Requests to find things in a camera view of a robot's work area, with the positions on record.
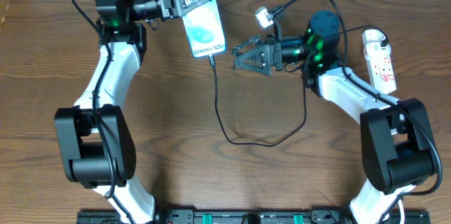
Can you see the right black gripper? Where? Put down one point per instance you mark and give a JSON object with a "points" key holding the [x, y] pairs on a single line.
{"points": [[277, 55]]}

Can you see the blue Galaxy smartphone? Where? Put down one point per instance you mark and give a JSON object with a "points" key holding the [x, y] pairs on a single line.
{"points": [[204, 30]]}

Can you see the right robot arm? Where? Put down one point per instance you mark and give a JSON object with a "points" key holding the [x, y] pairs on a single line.
{"points": [[398, 148]]}

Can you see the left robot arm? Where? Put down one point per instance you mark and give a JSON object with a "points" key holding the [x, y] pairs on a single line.
{"points": [[95, 143]]}

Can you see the white charger plug adapter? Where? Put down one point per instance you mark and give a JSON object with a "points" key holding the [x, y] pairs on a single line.
{"points": [[373, 50]]}

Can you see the white power strip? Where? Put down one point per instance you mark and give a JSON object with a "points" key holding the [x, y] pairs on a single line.
{"points": [[380, 70]]}

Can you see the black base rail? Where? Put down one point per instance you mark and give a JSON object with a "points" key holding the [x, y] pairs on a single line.
{"points": [[185, 216]]}

